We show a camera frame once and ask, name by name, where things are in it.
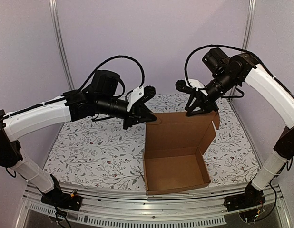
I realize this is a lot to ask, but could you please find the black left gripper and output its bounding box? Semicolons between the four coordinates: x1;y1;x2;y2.
97;95;157;130

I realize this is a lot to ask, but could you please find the brown cardboard box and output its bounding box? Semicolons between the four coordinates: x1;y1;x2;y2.
143;112;220;195

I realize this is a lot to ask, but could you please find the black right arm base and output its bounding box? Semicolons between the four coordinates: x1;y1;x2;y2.
223;186;265;212

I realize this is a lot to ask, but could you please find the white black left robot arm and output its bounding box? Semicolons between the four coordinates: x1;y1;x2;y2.
0;70;157;206

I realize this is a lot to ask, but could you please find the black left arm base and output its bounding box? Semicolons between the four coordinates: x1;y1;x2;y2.
41;189;83;211

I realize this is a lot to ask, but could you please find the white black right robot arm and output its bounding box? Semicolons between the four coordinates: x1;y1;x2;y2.
183;45;294;207

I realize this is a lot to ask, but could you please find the floral white table mat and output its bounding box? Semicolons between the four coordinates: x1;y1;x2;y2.
44;99;260;191

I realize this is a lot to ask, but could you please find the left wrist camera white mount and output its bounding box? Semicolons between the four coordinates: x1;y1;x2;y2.
125;85;156;112

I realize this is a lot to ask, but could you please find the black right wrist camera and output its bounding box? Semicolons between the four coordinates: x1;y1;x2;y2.
175;79;208;95

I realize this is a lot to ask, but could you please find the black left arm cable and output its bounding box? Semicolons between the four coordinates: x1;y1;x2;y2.
79;55;146;91

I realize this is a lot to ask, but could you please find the aluminium front rail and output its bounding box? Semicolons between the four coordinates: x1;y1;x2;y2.
15;184;293;228

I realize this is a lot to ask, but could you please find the right aluminium frame post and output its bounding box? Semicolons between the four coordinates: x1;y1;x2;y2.
242;0;256;50

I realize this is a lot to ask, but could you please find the aluminium frame post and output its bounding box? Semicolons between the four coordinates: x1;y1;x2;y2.
242;0;256;50
49;0;75;90

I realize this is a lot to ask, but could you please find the left aluminium frame post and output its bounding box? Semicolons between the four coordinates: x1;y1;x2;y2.
49;0;75;90

